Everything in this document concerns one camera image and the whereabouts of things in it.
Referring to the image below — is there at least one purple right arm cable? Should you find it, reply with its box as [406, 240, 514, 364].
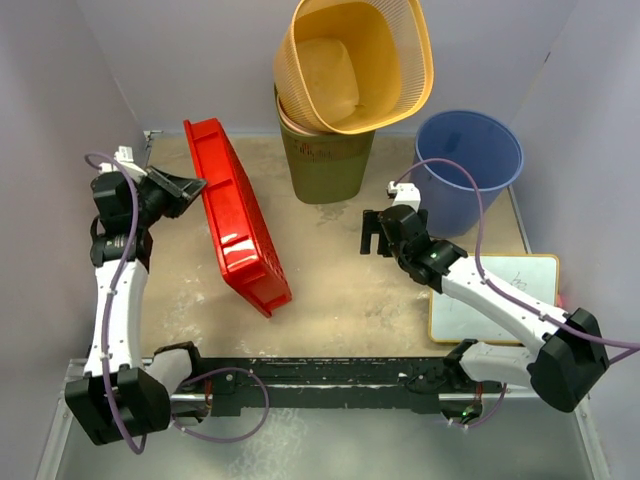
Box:
[394, 158, 640, 362]

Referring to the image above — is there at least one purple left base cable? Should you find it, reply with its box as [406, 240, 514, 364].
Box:
[169, 367, 271, 445]

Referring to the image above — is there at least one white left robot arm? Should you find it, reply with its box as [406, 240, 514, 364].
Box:
[64, 167, 206, 453]

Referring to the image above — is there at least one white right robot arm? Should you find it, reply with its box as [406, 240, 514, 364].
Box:
[360, 205, 610, 412]

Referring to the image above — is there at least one small whiteboard with orange frame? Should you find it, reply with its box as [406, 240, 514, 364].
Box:
[428, 255, 562, 345]

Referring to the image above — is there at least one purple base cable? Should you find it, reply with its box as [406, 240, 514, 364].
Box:
[169, 367, 271, 445]
[447, 380, 508, 431]

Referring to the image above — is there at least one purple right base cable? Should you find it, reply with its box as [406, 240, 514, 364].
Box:
[447, 380, 508, 431]

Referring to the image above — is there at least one olive green ribbed bin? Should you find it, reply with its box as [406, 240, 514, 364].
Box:
[274, 95, 375, 204]

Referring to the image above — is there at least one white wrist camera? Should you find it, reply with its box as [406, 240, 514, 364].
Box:
[386, 181, 421, 212]
[114, 146, 147, 181]

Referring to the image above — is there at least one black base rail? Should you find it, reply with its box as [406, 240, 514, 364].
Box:
[196, 357, 479, 417]

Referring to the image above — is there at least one blue plastic bucket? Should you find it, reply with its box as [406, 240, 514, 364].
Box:
[409, 110, 524, 238]

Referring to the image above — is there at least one red plastic tray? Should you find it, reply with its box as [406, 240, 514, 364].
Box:
[183, 118, 292, 318]

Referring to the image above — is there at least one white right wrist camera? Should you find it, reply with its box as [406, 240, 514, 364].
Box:
[386, 181, 421, 212]

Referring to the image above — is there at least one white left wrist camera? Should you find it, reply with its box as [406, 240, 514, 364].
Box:
[114, 146, 147, 181]

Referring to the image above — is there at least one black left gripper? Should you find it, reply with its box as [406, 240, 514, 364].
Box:
[133, 169, 207, 228]

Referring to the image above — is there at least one yellow ribbed waste basket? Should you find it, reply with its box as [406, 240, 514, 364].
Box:
[273, 1, 435, 135]

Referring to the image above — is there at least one pink inner bin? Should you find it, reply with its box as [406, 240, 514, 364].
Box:
[276, 96, 323, 136]

